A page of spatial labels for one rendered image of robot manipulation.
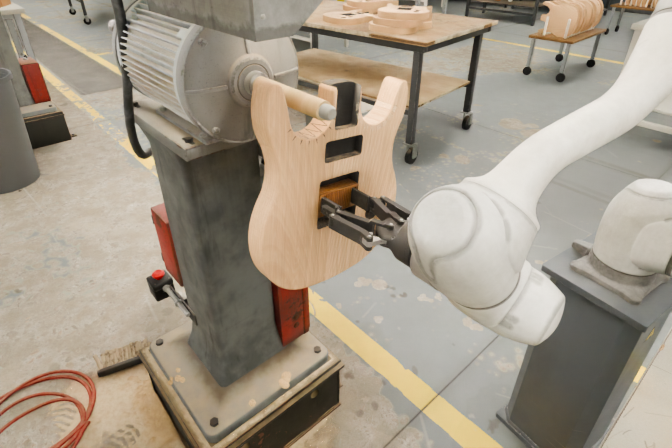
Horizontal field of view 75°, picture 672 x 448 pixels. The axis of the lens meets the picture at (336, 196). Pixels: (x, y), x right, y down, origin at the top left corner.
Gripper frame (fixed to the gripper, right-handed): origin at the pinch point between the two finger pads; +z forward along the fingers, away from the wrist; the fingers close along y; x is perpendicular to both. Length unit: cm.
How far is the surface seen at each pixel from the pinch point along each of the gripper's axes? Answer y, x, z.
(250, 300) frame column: 2, -49, 35
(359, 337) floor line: 58, -99, 39
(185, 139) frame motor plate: -16.4, 5.9, 29.6
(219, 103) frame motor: -14.1, 15.6, 19.0
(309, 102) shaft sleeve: -8.9, 19.9, -0.3
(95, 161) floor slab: 26, -100, 292
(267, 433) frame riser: -1, -91, 22
